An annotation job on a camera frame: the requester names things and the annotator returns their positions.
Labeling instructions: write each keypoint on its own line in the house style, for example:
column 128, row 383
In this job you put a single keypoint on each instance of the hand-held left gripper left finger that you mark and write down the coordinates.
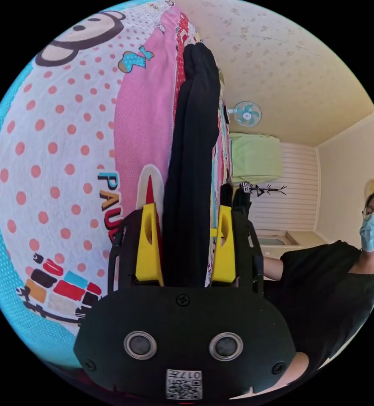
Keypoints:
column 147, row 253

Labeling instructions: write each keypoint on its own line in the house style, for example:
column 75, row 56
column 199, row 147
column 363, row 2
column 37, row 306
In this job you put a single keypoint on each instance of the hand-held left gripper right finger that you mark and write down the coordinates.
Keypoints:
column 225, row 257

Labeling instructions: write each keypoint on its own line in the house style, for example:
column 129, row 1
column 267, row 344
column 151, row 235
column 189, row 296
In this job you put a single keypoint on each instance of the black pants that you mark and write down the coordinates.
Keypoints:
column 191, row 165

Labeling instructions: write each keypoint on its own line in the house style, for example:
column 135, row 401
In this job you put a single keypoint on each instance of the person's right forearm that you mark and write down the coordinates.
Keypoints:
column 273, row 269

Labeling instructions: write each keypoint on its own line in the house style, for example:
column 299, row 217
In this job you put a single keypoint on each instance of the person's left hand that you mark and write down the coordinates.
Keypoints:
column 301, row 364

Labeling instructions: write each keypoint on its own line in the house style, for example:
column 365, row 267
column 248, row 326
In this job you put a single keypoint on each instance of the black coat rack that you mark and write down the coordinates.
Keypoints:
column 266, row 190

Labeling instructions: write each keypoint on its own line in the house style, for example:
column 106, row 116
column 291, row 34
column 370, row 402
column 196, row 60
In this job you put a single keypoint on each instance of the light green curtain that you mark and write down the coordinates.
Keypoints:
column 256, row 158

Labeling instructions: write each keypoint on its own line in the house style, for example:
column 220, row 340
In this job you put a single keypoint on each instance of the person's body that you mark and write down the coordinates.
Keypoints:
column 326, row 295

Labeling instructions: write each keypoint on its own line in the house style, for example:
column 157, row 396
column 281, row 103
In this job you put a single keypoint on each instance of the bed with dotted cartoon sheet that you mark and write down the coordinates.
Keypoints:
column 57, row 165

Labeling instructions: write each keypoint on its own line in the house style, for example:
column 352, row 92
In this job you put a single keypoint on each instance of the wall fan with teal blades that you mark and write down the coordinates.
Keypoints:
column 247, row 114

